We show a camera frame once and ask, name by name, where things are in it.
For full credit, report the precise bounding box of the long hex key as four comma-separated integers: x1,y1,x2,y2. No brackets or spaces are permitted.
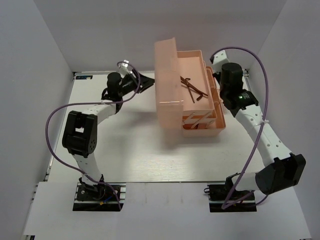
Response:
188,81,209,103
185,85,195,103

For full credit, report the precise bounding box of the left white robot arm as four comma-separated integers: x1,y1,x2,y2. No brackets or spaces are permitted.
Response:
62,72,155,200

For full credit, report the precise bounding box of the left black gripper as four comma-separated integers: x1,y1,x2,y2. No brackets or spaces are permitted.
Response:
118,68,157,97

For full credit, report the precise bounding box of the pink plastic tool box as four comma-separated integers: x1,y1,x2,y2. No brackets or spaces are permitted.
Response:
154,38,226,138

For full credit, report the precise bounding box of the small dark hex key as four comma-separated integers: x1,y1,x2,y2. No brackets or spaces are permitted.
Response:
180,76,190,87

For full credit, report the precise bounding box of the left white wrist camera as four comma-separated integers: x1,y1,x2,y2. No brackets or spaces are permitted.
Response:
117,59,131,76

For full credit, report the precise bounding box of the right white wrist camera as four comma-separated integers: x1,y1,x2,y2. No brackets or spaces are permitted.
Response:
209,50,230,72

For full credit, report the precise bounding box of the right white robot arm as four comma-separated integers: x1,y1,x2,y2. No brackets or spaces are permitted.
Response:
218,62,306,200

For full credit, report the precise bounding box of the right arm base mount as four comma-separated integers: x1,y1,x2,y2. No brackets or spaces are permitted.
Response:
202,183,258,214

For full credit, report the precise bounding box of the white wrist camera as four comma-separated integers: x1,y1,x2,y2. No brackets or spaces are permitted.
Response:
117,59,131,76
209,50,230,72

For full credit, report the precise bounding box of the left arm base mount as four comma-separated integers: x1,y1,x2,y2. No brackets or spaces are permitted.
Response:
72,182,126,212

